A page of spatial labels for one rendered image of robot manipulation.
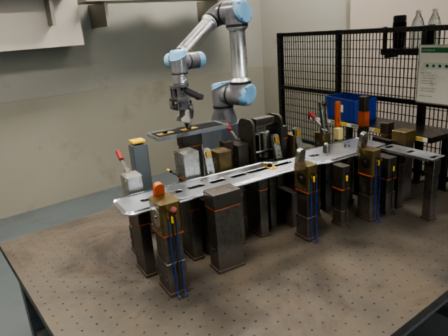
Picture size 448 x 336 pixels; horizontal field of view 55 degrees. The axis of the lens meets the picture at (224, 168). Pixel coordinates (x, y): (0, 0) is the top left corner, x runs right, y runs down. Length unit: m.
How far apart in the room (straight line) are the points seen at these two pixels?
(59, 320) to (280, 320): 0.75
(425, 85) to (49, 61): 3.42
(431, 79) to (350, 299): 1.39
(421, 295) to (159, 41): 4.13
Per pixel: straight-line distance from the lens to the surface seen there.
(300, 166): 1.84
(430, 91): 2.57
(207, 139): 2.49
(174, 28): 5.24
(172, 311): 1.57
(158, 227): 1.53
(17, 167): 4.68
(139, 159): 1.98
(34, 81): 4.63
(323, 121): 2.31
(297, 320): 1.49
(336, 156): 2.10
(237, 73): 2.32
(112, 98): 4.87
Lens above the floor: 1.61
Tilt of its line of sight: 18 degrees down
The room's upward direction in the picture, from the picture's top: 4 degrees counter-clockwise
